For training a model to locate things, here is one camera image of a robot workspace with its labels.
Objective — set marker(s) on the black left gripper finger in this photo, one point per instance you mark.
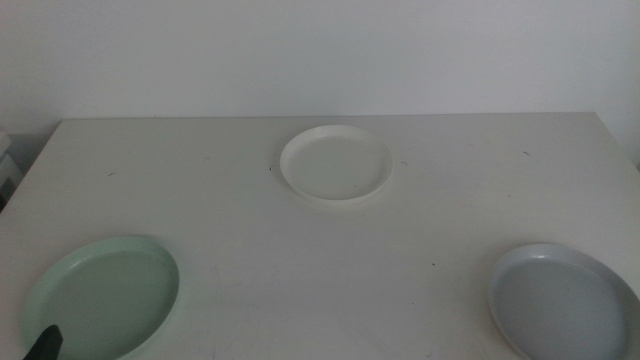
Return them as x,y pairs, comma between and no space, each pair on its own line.
46,345

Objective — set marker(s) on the pale grey shallow bowl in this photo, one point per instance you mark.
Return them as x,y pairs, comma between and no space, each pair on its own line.
560,310

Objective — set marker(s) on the pale green shallow bowl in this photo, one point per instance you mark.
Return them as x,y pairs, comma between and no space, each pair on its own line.
110,295

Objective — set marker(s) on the white shallow bowl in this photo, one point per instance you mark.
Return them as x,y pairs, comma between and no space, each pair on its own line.
335,165

